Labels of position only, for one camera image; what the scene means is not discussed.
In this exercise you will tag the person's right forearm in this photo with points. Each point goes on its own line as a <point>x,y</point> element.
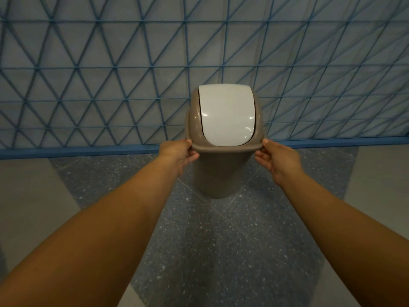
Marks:
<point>345,239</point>

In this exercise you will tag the person's left forearm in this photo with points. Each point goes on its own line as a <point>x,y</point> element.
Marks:
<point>96,239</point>

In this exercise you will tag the taupe bin lid white flap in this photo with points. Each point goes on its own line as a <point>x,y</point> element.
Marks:
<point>225,115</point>

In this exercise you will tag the person's left thumb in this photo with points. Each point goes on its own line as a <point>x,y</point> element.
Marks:
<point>183,142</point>

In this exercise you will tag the person's left hand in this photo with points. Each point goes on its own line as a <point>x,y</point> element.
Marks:
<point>174,155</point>

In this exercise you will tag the person's right thumb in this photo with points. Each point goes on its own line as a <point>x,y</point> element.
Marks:
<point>269,144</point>

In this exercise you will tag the blue triangular lattice fence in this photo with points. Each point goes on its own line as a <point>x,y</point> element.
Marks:
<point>96,60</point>

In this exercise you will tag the person's right hand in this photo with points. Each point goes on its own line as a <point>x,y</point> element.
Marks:
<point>282,163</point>

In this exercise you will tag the taupe plastic trash bin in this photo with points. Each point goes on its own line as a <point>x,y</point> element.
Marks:
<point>220,175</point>

